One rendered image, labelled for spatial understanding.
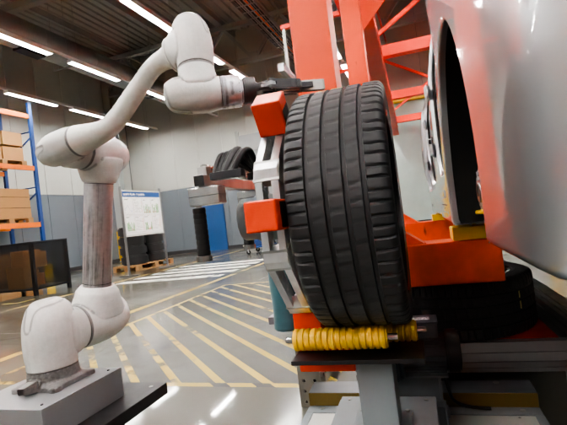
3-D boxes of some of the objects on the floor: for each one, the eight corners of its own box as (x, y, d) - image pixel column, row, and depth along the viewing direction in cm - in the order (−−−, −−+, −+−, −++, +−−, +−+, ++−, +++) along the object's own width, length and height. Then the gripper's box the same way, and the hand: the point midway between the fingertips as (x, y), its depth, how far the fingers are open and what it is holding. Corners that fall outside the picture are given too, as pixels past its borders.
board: (138, 276, 932) (127, 185, 934) (119, 277, 948) (109, 188, 950) (177, 266, 1074) (168, 186, 1077) (159, 267, 1090) (150, 190, 1093)
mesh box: (35, 296, 777) (29, 241, 779) (-17, 299, 818) (-23, 248, 819) (73, 287, 860) (67, 238, 862) (24, 291, 901) (18, 244, 902)
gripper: (242, 110, 130) (320, 103, 133) (245, 98, 117) (331, 90, 120) (239, 84, 130) (317, 78, 133) (241, 70, 117) (327, 63, 120)
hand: (312, 85), depth 126 cm, fingers closed
